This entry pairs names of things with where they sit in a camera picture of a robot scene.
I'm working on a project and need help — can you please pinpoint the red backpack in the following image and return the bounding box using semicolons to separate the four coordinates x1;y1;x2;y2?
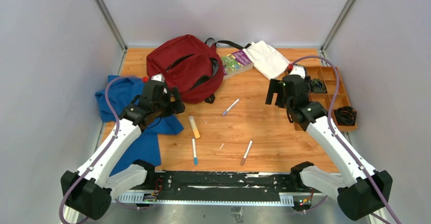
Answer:
146;35;224;104

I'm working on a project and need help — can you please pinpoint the purple green book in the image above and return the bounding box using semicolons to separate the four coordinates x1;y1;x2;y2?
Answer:
221;50;254;80

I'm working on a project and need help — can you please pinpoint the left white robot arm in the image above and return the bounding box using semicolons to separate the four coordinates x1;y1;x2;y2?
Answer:
58;74;185;223

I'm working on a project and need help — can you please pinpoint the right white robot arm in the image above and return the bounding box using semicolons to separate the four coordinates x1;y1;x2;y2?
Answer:
265;75;393;220

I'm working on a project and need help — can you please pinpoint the white cloth bag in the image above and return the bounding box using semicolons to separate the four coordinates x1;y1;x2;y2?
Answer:
243;41;290;80

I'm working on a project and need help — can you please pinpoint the orange highlighter marker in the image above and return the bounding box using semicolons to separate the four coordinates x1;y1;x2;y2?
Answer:
189;115;200;139

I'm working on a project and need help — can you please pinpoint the orange compartment tray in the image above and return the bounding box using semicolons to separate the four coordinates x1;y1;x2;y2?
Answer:
306;67;358;132

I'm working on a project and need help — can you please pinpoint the purple capped marker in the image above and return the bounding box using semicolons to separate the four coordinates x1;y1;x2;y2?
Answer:
222;99;240;116

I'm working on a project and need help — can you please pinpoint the blue shirt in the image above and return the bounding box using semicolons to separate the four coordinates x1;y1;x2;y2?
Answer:
95;75;184;177

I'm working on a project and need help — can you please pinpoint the blue capped marker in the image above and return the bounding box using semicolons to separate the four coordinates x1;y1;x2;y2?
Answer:
192;138;198;165

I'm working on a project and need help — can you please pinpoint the brown capped marker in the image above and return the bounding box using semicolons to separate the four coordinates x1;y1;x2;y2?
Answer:
240;140;253;166

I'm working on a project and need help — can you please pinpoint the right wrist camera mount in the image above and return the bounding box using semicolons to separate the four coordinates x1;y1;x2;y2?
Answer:
288;65;306;79

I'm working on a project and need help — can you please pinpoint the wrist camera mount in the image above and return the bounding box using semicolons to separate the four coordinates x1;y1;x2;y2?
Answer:
151;74;165;83
288;65;306;79

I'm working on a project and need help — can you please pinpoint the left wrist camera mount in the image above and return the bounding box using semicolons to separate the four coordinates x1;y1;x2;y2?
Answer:
151;74;165;83

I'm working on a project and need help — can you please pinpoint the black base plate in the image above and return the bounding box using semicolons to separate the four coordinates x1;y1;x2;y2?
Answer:
138;171;319;204

